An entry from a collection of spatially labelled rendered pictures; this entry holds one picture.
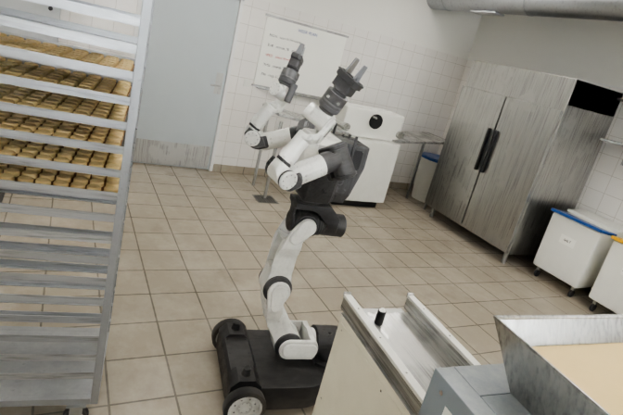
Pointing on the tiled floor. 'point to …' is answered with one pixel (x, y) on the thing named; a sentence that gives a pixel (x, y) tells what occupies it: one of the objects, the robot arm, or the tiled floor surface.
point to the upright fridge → (518, 153)
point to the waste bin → (425, 175)
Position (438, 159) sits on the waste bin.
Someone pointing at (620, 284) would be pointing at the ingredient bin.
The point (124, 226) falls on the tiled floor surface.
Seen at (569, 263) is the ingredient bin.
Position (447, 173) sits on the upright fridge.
